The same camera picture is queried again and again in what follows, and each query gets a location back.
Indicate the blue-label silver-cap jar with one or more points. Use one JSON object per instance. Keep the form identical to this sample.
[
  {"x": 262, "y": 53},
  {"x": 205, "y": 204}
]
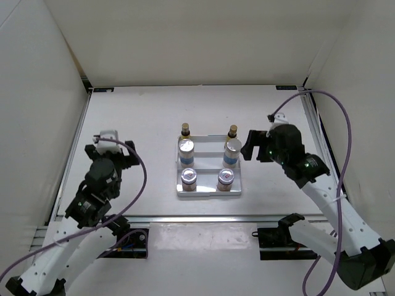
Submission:
[
  {"x": 186, "y": 153},
  {"x": 231, "y": 153}
]

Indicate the brown spice jar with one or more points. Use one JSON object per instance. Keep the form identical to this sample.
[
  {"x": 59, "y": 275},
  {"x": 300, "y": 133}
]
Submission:
[
  {"x": 188, "y": 179},
  {"x": 225, "y": 179}
]

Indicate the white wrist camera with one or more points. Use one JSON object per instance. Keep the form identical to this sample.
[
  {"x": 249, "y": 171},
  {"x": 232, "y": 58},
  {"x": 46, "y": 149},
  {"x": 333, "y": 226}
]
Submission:
[
  {"x": 107, "y": 141},
  {"x": 277, "y": 120}
]

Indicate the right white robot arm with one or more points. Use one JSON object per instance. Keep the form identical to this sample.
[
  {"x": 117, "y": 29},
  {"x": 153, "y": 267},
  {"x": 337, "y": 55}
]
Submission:
[{"x": 358, "y": 254}]

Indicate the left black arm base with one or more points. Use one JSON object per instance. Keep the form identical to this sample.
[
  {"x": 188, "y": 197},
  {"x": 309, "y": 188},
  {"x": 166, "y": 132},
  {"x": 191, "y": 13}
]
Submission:
[{"x": 131, "y": 242}]

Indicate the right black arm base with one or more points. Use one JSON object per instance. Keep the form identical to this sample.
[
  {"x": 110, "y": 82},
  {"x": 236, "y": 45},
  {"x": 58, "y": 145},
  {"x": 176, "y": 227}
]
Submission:
[{"x": 275, "y": 243}]

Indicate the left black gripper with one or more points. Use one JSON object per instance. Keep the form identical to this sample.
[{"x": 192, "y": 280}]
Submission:
[{"x": 91, "y": 150}]

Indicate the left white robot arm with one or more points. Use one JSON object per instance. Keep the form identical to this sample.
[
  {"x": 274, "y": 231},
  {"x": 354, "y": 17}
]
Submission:
[{"x": 86, "y": 232}]

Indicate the white tiered organizer tray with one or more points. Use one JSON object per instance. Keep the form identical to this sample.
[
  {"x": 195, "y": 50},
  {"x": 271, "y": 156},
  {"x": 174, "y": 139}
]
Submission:
[{"x": 208, "y": 161}]

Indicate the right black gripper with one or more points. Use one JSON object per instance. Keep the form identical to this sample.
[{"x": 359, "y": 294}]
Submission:
[{"x": 258, "y": 139}]

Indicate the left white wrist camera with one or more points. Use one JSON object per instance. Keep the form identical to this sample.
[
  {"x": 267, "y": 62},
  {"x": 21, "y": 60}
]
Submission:
[{"x": 107, "y": 141}]

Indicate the aluminium table rail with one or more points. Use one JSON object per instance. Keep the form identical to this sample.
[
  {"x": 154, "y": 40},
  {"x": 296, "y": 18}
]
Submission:
[{"x": 313, "y": 218}]

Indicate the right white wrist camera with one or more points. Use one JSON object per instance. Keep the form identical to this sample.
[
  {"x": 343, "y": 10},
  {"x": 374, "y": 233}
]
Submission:
[{"x": 277, "y": 120}]

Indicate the yellow sauce bottle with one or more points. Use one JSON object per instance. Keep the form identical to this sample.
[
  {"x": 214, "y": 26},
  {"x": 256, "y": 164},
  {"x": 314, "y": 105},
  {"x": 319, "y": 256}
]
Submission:
[
  {"x": 185, "y": 131},
  {"x": 232, "y": 132}
]

